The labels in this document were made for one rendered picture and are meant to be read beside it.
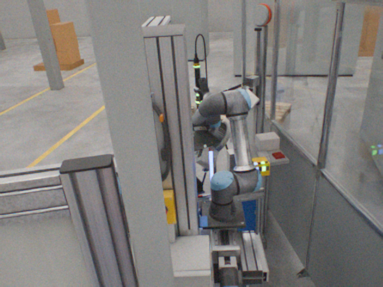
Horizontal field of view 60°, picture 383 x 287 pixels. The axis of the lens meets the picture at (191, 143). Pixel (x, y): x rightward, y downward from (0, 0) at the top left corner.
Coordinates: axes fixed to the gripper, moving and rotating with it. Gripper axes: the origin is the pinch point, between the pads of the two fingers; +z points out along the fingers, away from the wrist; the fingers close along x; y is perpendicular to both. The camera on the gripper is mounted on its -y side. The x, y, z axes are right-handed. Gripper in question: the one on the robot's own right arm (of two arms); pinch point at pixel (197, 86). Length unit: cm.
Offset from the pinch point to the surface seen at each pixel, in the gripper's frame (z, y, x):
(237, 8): 474, 4, 264
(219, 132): -3.9, 36.3, 13.6
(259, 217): -45, 89, 25
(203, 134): -11.2, 31.4, -1.3
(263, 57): 24, -6, 65
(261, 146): 0, 59, 52
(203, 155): -11.2, 47.8, -2.6
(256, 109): 28, 39, 62
